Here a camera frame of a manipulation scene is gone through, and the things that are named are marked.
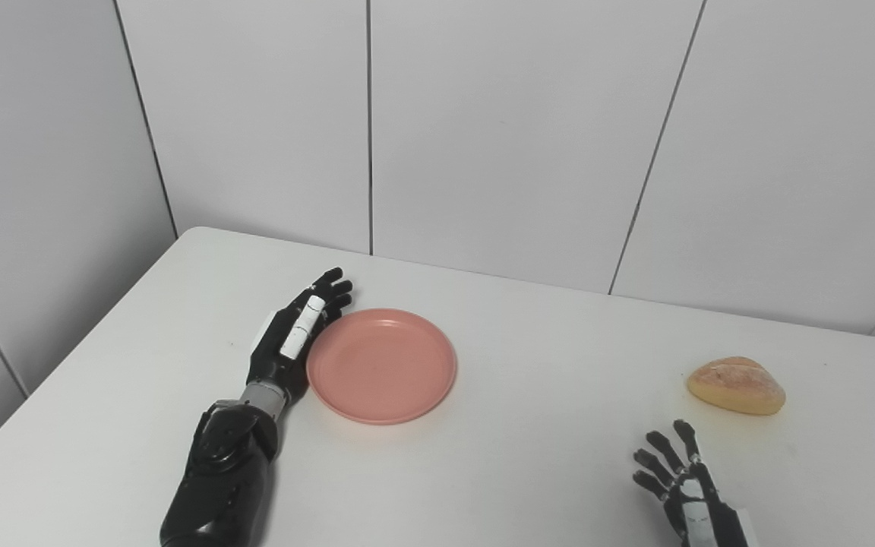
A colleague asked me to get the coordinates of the bread roll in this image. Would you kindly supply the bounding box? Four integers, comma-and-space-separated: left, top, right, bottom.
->
685, 356, 787, 416

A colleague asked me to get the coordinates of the pink plate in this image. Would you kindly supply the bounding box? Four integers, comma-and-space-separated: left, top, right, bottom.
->
306, 308, 458, 425

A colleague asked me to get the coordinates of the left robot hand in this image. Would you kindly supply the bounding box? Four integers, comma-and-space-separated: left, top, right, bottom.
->
245, 267, 354, 407

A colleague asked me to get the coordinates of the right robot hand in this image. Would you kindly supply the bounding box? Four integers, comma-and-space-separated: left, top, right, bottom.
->
632, 419, 759, 547

